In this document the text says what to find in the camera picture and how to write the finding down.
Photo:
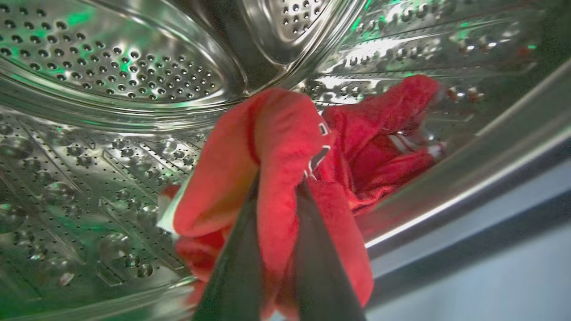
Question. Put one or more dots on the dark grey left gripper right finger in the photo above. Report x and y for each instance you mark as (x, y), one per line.
(319, 276)

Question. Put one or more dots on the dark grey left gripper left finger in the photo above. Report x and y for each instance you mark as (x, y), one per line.
(236, 276)

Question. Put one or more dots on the red garment with white trim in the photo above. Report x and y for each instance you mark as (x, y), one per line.
(276, 147)

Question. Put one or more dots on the grey washing machine door seal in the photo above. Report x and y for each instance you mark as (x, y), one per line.
(482, 249)

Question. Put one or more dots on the stainless steel washing machine drum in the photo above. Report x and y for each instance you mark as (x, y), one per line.
(111, 133)

